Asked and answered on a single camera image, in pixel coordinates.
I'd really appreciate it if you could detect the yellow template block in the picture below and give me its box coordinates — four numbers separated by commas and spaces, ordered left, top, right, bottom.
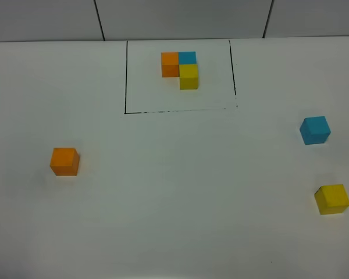
179, 64, 198, 90

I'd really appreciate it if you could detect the orange template block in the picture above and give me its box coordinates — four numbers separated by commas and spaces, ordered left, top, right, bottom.
161, 52, 179, 77

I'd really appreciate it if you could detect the blue template block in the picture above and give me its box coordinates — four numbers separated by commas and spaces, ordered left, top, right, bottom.
179, 51, 197, 65

